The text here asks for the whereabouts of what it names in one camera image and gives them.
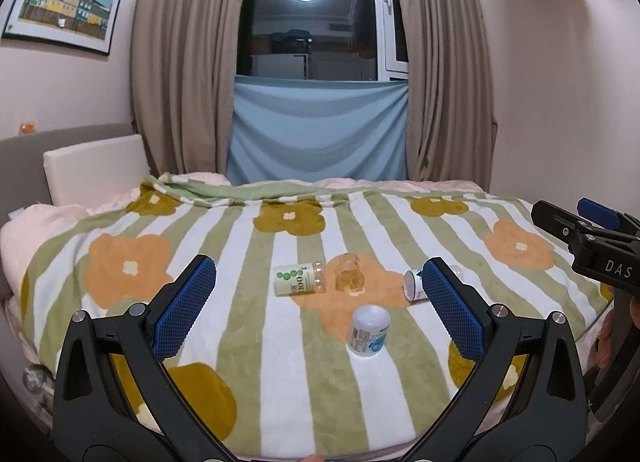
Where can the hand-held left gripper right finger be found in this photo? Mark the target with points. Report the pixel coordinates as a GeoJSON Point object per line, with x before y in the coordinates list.
{"type": "Point", "coordinates": [450, 312]}

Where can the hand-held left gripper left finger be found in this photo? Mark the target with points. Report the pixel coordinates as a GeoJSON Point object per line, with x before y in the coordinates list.
{"type": "Point", "coordinates": [185, 312]}

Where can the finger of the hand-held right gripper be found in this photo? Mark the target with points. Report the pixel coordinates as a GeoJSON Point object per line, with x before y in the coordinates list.
{"type": "Point", "coordinates": [597, 211]}
{"type": "Point", "coordinates": [555, 222]}

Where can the white cup with green label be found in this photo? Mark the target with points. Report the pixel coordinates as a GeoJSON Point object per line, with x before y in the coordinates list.
{"type": "Point", "coordinates": [414, 287]}

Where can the white cup with blue label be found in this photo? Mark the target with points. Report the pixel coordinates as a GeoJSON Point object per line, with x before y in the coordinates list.
{"type": "Point", "coordinates": [369, 329]}

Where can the clear amber glass cup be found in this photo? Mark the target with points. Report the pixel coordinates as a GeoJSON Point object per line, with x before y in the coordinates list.
{"type": "Point", "coordinates": [347, 276]}

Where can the person's right hand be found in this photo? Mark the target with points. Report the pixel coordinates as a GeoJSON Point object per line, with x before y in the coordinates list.
{"type": "Point", "coordinates": [606, 342]}

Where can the clear bottle with green label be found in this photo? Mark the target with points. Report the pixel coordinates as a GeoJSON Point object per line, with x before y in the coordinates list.
{"type": "Point", "coordinates": [295, 279]}

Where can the striped floral blanket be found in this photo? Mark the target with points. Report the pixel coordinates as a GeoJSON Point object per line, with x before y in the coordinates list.
{"type": "Point", "coordinates": [300, 392]}

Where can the clear plastic bottle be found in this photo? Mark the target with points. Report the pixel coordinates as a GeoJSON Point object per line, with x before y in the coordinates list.
{"type": "Point", "coordinates": [36, 384]}

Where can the white pillow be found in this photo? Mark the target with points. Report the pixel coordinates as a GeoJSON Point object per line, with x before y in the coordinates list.
{"type": "Point", "coordinates": [95, 167]}

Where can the beige curtain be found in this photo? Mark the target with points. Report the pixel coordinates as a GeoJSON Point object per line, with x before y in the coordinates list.
{"type": "Point", "coordinates": [185, 67]}
{"type": "Point", "coordinates": [445, 67]}

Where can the grey padded headboard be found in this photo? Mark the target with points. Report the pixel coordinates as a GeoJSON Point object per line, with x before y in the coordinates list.
{"type": "Point", "coordinates": [20, 167]}

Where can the light blue cloth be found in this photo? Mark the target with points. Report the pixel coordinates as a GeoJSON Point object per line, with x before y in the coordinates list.
{"type": "Point", "coordinates": [315, 132]}

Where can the small orange bottle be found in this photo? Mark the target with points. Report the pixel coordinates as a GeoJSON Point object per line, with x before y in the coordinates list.
{"type": "Point", "coordinates": [27, 129]}

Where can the window with white frame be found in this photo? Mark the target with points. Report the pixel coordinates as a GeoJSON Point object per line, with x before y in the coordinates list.
{"type": "Point", "coordinates": [310, 17]}

